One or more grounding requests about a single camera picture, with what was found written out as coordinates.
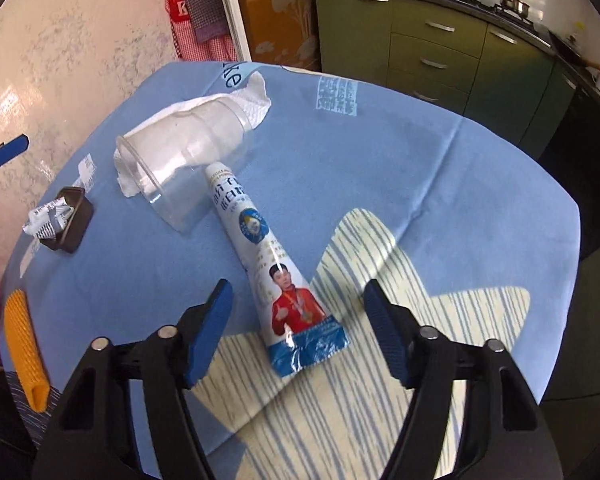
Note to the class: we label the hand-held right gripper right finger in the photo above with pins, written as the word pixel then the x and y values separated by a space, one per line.
pixel 387 340

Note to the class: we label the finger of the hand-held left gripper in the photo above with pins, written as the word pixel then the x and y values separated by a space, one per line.
pixel 10 150

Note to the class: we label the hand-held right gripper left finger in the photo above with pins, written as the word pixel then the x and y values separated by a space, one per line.
pixel 205 345

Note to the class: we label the white blue toothpaste tube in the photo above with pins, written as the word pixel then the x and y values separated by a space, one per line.
pixel 260 240

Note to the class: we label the clear printed plastic wrapper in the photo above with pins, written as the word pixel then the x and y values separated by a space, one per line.
pixel 87 172

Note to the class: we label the dark brown plastic tray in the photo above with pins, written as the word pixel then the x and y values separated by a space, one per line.
pixel 77 225

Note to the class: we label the blue star print tablecloth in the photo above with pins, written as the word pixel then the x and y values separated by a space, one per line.
pixel 380 185

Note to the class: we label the clear plastic cup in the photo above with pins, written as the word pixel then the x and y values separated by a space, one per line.
pixel 180 160

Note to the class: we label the yellow foam net sleeve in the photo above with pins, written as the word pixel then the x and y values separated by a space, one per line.
pixel 22 350

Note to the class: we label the red checked apron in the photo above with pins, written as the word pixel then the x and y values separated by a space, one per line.
pixel 190 45

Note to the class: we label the dark kitchen cabinets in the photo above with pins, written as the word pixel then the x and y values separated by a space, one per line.
pixel 595 185

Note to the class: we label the green lower kitchen cabinets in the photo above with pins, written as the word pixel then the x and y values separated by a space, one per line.
pixel 430 50

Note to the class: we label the sliding glass door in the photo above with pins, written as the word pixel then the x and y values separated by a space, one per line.
pixel 275 20

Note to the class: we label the black kitchen countertop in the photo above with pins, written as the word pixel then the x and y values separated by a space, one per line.
pixel 560 47

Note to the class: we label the black frying pan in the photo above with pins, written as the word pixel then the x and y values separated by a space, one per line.
pixel 572 52

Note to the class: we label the black gas stove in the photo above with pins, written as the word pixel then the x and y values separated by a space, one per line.
pixel 480 2

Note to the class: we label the steel pot with lid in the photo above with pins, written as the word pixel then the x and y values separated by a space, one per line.
pixel 514 2

